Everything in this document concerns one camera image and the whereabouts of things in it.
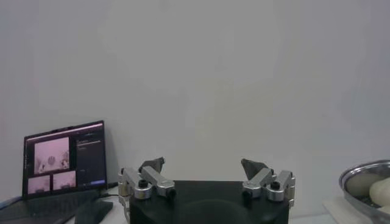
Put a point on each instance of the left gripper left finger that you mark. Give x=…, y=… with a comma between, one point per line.
x=158, y=182

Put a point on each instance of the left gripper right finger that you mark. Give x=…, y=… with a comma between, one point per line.
x=259, y=179

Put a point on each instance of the white steamed baozi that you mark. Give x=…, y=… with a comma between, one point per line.
x=359, y=184
x=381, y=191

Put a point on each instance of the stainless steel steamer basket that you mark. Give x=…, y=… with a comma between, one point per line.
x=350, y=201

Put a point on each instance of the white rounded side table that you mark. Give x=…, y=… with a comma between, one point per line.
x=115, y=215

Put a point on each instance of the dark grey open laptop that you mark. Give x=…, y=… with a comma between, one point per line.
x=91, y=158

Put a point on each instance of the black computer mouse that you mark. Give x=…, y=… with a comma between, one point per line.
x=93, y=211

